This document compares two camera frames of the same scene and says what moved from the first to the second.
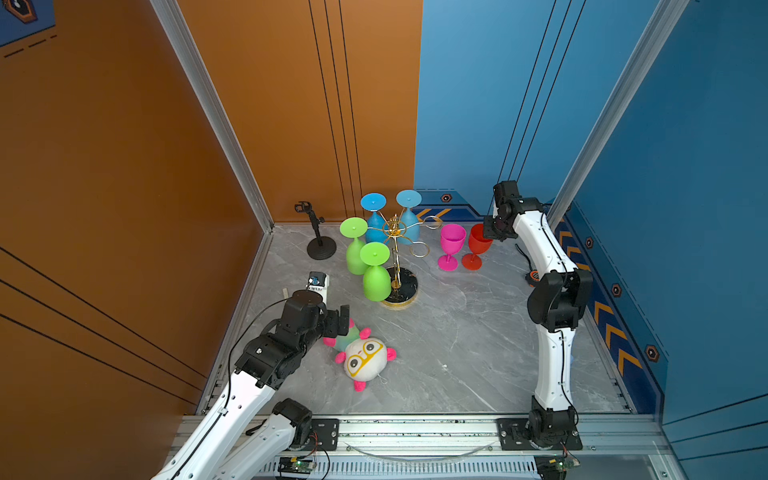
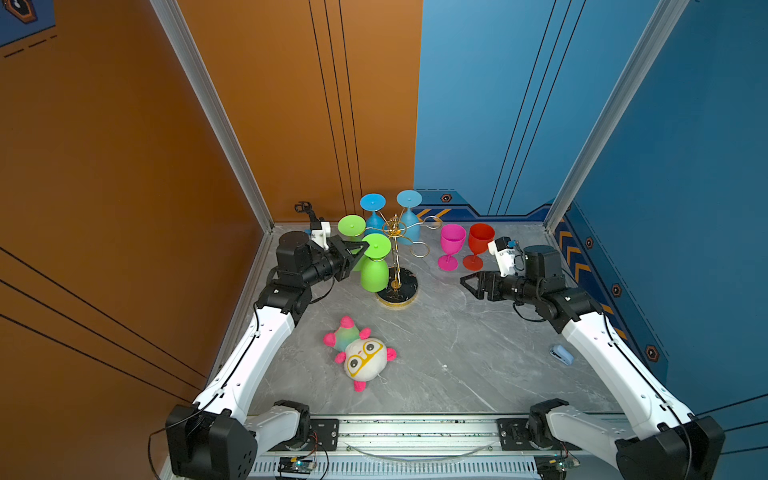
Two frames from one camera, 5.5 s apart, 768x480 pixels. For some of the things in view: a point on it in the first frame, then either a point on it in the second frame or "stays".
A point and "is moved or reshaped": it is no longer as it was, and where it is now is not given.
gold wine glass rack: [404, 283] stays
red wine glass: [477, 244] stays
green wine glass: [377, 279] is moved or reshaped
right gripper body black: [494, 229] → [512, 287]
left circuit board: [296, 465] stays
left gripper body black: [328, 324] → [336, 262]
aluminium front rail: [634, 448] stays
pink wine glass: [452, 240] stays
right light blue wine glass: [409, 199] stays
